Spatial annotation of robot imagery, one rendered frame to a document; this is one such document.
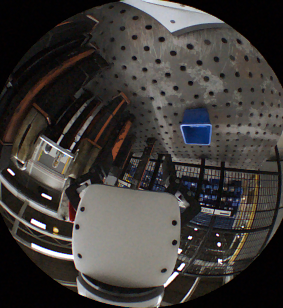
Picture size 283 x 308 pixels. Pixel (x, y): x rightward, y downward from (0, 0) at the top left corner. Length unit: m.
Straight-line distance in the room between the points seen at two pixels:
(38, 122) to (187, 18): 0.33
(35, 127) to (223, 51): 0.45
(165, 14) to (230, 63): 0.19
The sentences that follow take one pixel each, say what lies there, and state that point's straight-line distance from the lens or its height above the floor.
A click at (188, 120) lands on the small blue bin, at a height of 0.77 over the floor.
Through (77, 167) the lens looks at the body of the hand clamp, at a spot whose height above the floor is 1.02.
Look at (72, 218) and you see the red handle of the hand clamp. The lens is 0.26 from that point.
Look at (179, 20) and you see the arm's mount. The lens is 0.21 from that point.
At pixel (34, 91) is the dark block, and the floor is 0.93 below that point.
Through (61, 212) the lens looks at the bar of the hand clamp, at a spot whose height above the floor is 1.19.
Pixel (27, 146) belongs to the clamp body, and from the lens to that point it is 0.25.
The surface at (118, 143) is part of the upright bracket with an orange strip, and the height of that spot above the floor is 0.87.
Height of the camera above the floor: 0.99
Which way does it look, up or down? 20 degrees down
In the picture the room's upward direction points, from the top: 159 degrees counter-clockwise
